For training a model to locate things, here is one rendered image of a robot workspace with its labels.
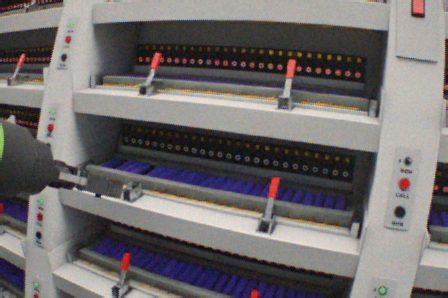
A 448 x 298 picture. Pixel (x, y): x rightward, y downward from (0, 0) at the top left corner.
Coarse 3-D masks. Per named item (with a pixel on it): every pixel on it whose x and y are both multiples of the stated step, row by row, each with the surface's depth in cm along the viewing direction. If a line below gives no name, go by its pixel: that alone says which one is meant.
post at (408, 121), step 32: (384, 32) 62; (384, 64) 57; (416, 64) 50; (416, 96) 49; (384, 128) 51; (416, 128) 49; (384, 160) 51; (384, 192) 50; (416, 192) 49; (416, 224) 48; (384, 256) 49; (416, 256) 48; (352, 288) 51
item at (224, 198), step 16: (112, 176) 74; (128, 176) 72; (144, 176) 72; (176, 192) 69; (192, 192) 68; (208, 192) 66; (224, 192) 66; (240, 208) 65; (256, 208) 63; (288, 208) 62; (304, 208) 61; (320, 208) 61; (320, 224) 58; (336, 224) 58
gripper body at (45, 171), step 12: (36, 144) 41; (36, 156) 40; (48, 156) 42; (36, 168) 40; (48, 168) 42; (60, 168) 44; (36, 180) 40; (48, 180) 42; (60, 180) 44; (24, 192) 41; (36, 192) 42
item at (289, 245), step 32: (64, 160) 72; (96, 160) 82; (192, 160) 80; (64, 192) 71; (160, 192) 71; (128, 224) 66; (160, 224) 63; (192, 224) 61; (224, 224) 60; (256, 224) 60; (352, 224) 55; (256, 256) 58; (288, 256) 55; (320, 256) 53; (352, 256) 51
